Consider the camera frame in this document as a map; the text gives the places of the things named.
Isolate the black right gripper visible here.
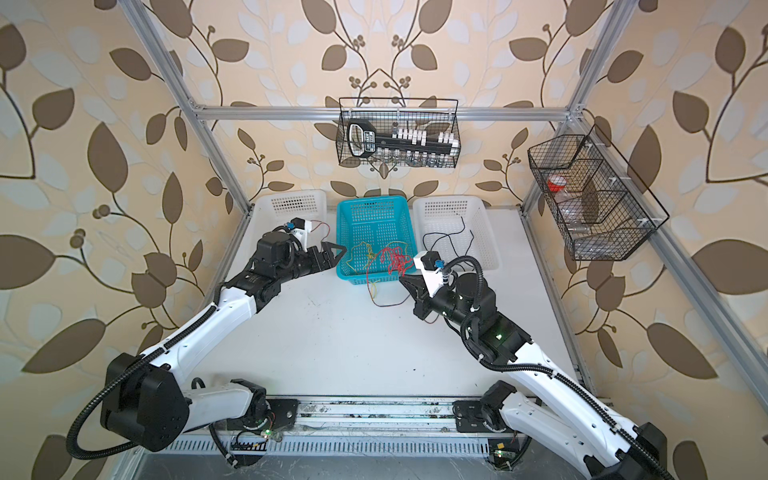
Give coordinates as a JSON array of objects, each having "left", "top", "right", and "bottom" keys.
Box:
[{"left": 401, "top": 273, "right": 477, "bottom": 337}]

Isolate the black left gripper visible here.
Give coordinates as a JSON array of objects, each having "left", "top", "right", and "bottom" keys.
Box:
[{"left": 272, "top": 241, "right": 346, "bottom": 286}]

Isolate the red cable with clip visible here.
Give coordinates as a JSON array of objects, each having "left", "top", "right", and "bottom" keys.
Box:
[{"left": 308, "top": 220, "right": 442, "bottom": 325}]

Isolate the yellow cable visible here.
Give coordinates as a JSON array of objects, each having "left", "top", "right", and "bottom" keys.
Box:
[{"left": 344, "top": 239, "right": 412, "bottom": 301}]

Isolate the black cable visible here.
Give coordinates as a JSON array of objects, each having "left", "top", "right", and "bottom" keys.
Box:
[{"left": 421, "top": 215, "right": 476, "bottom": 259}]

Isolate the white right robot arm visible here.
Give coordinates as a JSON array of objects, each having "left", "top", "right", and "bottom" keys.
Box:
[{"left": 399, "top": 251, "right": 672, "bottom": 479}]

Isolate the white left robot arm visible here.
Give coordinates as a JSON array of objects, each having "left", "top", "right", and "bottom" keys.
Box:
[{"left": 66, "top": 227, "right": 347, "bottom": 460}]

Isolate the teal plastic basket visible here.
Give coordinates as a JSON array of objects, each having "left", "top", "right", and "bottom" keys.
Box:
[{"left": 336, "top": 196, "right": 417, "bottom": 285}]

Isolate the white plastic basket right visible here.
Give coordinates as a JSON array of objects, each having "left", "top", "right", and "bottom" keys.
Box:
[{"left": 412, "top": 195, "right": 501, "bottom": 272}]

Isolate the white plastic basket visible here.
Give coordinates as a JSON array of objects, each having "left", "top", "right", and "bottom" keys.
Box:
[
  {"left": 240, "top": 190, "right": 330, "bottom": 261},
  {"left": 412, "top": 195, "right": 501, "bottom": 272}
]

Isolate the white plastic basket left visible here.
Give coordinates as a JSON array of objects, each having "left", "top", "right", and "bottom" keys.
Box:
[{"left": 240, "top": 190, "right": 330, "bottom": 261}]

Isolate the black tool in basket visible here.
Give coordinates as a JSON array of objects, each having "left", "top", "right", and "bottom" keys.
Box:
[{"left": 344, "top": 119, "right": 461, "bottom": 160}]

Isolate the red object in basket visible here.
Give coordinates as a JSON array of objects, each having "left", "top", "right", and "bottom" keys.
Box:
[{"left": 546, "top": 174, "right": 567, "bottom": 194}]

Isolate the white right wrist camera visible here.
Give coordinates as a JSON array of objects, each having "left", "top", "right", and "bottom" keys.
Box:
[{"left": 413, "top": 250, "right": 448, "bottom": 297}]

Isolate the metal base rail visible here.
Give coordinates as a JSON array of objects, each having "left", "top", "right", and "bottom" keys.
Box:
[{"left": 128, "top": 394, "right": 625, "bottom": 460}]

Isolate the black wire basket back wall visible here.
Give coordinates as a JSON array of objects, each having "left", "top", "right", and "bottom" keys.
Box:
[{"left": 335, "top": 95, "right": 462, "bottom": 169}]

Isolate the black wire basket wall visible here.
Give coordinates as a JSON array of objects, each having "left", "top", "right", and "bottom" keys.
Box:
[
  {"left": 527, "top": 125, "right": 669, "bottom": 261},
  {"left": 335, "top": 95, "right": 462, "bottom": 169}
]

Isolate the black wire basket right wall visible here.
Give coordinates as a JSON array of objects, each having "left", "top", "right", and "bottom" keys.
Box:
[{"left": 527, "top": 125, "right": 669, "bottom": 261}]

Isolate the aluminium frame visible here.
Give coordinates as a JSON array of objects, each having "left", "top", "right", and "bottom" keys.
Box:
[{"left": 116, "top": 0, "right": 768, "bottom": 480}]

